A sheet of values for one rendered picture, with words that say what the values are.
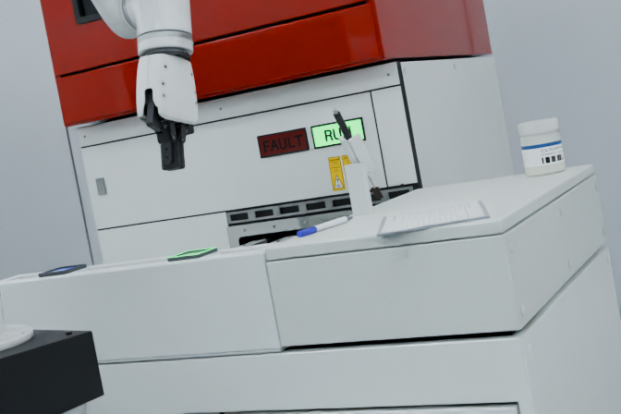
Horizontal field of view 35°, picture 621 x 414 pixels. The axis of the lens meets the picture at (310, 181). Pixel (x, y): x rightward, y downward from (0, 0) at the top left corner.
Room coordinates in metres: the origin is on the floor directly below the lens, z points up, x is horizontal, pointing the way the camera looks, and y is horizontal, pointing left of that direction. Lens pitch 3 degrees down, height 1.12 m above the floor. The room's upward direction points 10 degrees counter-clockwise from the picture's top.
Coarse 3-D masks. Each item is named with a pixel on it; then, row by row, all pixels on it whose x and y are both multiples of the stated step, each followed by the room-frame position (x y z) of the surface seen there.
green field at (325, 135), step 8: (352, 120) 1.98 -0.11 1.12; (312, 128) 2.02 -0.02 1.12; (320, 128) 2.01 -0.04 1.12; (328, 128) 2.00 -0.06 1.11; (336, 128) 1.99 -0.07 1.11; (352, 128) 1.98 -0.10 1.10; (360, 128) 1.97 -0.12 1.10; (320, 136) 2.01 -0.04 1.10; (328, 136) 2.00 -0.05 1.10; (336, 136) 1.99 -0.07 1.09; (352, 136) 1.98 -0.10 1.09; (360, 136) 1.97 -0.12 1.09; (320, 144) 2.01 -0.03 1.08; (328, 144) 2.00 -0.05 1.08
